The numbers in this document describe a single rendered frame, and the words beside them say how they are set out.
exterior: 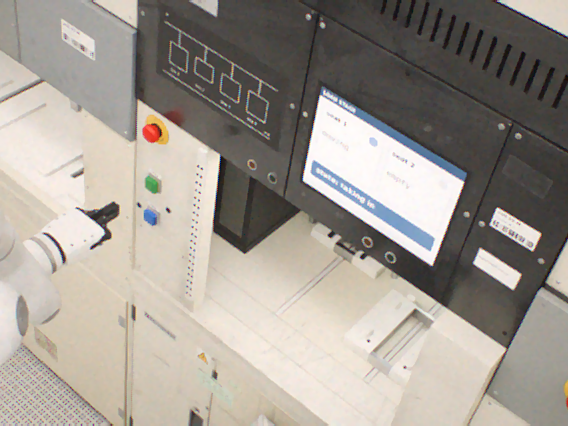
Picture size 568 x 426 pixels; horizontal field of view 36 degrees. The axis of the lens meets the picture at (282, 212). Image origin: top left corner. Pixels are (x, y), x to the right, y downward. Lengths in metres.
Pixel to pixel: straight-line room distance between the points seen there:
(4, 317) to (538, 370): 0.83
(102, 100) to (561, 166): 1.02
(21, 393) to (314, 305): 1.22
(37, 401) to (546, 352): 1.94
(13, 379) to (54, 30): 1.46
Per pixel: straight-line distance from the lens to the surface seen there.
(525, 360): 1.50
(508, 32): 1.23
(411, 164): 1.41
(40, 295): 1.64
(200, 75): 1.65
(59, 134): 2.60
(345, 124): 1.45
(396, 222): 1.49
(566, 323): 1.41
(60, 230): 1.80
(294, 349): 2.09
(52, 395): 3.03
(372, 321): 2.14
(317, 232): 2.30
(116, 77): 1.84
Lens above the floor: 2.53
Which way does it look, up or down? 44 degrees down
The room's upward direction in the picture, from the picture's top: 11 degrees clockwise
